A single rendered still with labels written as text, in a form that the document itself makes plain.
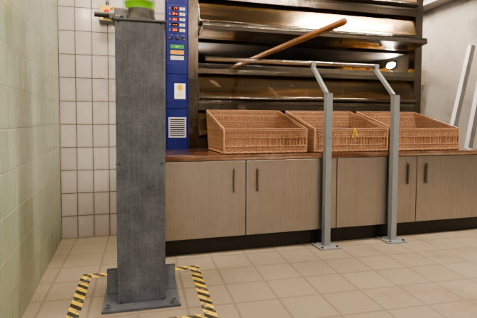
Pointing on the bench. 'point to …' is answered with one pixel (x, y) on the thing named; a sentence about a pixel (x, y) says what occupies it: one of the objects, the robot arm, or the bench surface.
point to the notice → (179, 91)
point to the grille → (177, 127)
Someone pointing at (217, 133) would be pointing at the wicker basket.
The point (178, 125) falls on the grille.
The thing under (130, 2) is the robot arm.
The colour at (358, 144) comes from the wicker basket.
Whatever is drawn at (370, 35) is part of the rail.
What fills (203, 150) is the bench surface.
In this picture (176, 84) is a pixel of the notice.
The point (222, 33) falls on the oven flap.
